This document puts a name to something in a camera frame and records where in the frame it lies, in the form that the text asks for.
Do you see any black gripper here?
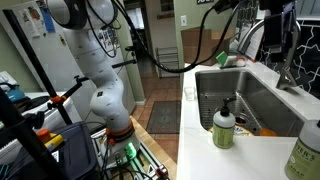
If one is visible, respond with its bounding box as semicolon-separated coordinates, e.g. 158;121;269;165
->
259;0;298;64

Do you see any green pump soap bottle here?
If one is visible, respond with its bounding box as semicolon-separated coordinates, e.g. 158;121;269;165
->
211;95;238;150

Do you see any stainless steel sink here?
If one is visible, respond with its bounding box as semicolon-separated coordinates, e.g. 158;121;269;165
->
194;68;306;138

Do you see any black stand orange clamp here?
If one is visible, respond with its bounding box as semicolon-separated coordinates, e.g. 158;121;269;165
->
2;9;91;127

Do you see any white paper sheet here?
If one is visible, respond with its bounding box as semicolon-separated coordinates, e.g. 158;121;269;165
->
238;29;266;63

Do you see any steel gooseneck faucet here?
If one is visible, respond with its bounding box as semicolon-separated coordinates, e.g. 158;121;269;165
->
237;18;302;90

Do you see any red white scrubber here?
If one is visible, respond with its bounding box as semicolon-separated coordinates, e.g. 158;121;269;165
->
234;56;248;68

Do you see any clear sponge holder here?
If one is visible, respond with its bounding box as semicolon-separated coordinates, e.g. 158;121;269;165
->
222;55;238;69

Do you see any green sponge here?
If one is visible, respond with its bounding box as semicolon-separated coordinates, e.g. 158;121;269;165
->
215;50;229;66

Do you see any kitchen window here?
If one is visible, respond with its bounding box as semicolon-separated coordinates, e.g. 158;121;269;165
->
294;0;320;19

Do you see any small orange object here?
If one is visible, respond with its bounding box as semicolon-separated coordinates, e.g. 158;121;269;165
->
259;127;278;138

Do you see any colourful patterned plate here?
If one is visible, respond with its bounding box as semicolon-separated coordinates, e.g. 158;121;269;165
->
208;123;255;137

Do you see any brown cardboard box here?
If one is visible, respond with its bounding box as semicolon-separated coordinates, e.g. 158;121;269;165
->
180;27;236;67

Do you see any clear plastic cup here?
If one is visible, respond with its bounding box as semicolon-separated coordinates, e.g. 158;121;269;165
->
183;85;197;102

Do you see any dark patterned rug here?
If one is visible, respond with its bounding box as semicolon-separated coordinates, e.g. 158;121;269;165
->
145;99;182;135

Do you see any wooden platform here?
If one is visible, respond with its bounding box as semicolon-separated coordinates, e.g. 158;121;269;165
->
129;115;178;180

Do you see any photo collage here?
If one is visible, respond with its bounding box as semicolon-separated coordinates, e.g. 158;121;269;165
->
98;28;118;51

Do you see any green lit control box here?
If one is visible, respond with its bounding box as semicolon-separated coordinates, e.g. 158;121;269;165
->
113;141;143;166

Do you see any white refrigerator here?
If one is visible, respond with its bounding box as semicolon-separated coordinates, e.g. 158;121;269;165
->
0;0;138;126

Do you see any dark blue plastic bin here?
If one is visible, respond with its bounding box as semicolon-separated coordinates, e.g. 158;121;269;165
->
9;120;99;180

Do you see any white stove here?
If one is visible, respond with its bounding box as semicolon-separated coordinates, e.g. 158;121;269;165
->
0;91;83;164

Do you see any red emergency stop button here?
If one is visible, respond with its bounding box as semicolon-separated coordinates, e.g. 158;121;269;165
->
35;128;65;150

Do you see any white paper note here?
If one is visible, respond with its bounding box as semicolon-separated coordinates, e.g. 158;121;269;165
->
18;6;42;38

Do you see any teal kettle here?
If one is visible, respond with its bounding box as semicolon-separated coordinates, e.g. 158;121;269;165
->
0;82;28;104

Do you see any thick black pole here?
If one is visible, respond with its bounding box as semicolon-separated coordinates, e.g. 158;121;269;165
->
0;87;69;180

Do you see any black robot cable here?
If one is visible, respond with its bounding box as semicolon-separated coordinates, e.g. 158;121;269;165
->
84;0;249;74

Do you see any aluminium extrusion frame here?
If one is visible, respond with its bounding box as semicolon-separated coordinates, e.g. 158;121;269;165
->
91;128;171;180

